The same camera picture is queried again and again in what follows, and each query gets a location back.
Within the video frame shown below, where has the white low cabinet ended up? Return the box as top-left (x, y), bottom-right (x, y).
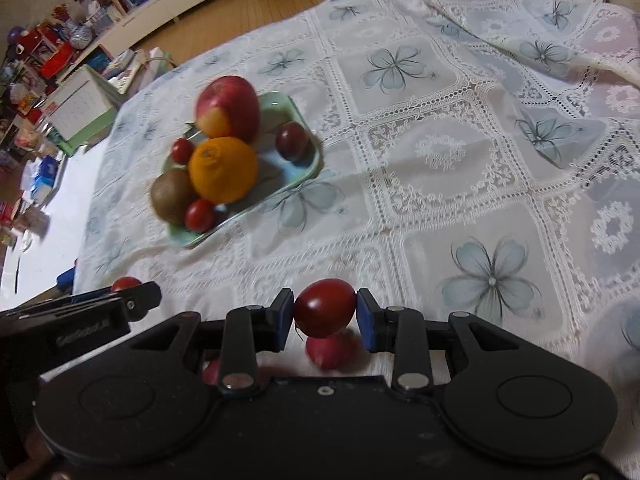
top-left (75, 0), bottom-right (252, 68)

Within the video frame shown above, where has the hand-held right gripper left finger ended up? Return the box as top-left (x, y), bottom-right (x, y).
top-left (129, 288), bottom-right (295, 396)

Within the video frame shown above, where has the pink red radish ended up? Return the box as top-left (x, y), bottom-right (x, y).
top-left (306, 329), bottom-right (365, 372)

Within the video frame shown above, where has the dark purple cherry tomato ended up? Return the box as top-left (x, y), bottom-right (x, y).
top-left (276, 121), bottom-right (310, 162)

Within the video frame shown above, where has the red box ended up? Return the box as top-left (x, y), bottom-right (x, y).
top-left (39, 42), bottom-right (77, 80)

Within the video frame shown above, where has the stack of books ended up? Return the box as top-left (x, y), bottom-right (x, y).
top-left (101, 49), bottom-right (153, 95)

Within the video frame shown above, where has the white lace floral tablecloth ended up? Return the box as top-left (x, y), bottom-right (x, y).
top-left (74, 0), bottom-right (640, 411)

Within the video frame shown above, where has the brown kiwi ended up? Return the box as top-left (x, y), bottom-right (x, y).
top-left (150, 168), bottom-right (196, 225)

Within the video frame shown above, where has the red apple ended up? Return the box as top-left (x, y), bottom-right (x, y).
top-left (195, 75), bottom-right (261, 144)

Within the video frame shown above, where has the blue tissue box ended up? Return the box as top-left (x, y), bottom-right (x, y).
top-left (27, 156), bottom-right (62, 202)

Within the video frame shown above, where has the dark red cherry tomato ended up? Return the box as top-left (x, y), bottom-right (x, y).
top-left (293, 278), bottom-right (357, 339)

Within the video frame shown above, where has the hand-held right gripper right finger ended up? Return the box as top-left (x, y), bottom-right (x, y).
top-left (356, 288), bottom-right (521, 395)

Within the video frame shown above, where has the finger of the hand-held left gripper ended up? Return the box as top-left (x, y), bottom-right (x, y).
top-left (65, 282), bottom-right (162, 322)

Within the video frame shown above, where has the white desk calendar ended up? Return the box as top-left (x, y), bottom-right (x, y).
top-left (46, 64), bottom-right (122, 147)

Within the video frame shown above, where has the blue silver vase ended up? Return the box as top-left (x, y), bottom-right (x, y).
top-left (67, 19), bottom-right (95, 50)

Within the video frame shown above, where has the orange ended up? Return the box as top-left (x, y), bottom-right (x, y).
top-left (188, 136), bottom-right (260, 205)

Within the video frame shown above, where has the light green plate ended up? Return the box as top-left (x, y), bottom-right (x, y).
top-left (162, 91), bottom-right (324, 249)

